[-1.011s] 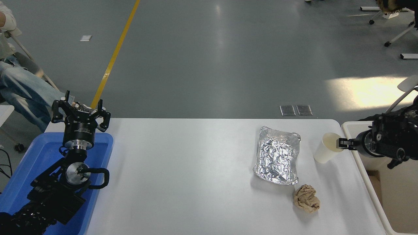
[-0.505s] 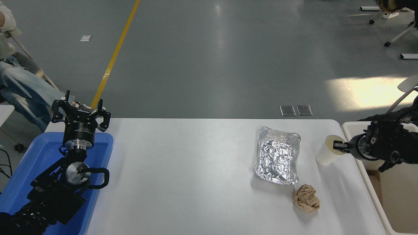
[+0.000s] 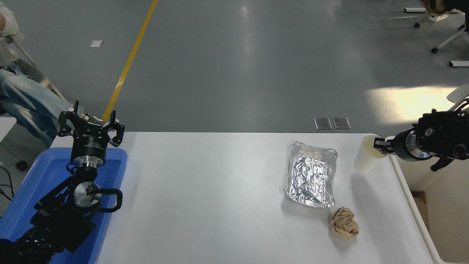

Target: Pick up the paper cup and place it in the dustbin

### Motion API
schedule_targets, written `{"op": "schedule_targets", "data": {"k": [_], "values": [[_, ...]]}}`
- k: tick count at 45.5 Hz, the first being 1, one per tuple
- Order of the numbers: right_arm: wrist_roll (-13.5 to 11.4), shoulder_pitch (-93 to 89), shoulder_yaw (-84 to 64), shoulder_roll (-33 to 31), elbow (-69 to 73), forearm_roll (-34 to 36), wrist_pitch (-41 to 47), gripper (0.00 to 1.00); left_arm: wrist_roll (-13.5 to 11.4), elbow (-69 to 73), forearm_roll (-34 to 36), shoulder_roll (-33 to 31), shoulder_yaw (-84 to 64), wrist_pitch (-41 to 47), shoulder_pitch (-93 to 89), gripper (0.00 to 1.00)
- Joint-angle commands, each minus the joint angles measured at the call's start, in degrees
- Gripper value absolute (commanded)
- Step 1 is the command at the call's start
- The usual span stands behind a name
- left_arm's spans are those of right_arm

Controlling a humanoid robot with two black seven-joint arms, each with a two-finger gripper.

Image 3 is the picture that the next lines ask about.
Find white paper cup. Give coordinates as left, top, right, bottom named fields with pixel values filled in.
left=353, top=135, right=388, bottom=175

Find silver foil tray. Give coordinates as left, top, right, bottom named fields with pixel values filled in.
left=283, top=140, right=338, bottom=209

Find blue plastic tray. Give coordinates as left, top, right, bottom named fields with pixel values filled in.
left=0, top=147, right=128, bottom=264

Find crumpled tan paper ball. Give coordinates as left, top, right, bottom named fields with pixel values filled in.
left=328, top=206, right=360, bottom=241

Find seated person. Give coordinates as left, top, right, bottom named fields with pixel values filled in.
left=0, top=0, right=105, bottom=148

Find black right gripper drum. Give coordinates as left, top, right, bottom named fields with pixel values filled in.
left=387, top=129, right=417, bottom=162

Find large pale bin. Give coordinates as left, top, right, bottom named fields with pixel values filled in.
left=387, top=136, right=469, bottom=264

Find dark furry object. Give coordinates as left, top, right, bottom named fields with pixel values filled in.
left=421, top=0, right=459, bottom=17

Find white chair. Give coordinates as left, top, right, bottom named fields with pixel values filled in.
left=446, top=84, right=469, bottom=111

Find black cables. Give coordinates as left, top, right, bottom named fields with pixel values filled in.
left=0, top=167, right=15, bottom=201

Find grey folding chair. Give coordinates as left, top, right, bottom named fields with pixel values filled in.
left=5, top=33, right=67, bottom=103

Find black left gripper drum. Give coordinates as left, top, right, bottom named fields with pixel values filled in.
left=71, top=122, right=111, bottom=162

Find office chair wheeled base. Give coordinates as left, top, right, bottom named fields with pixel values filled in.
left=414, top=11, right=469, bottom=54

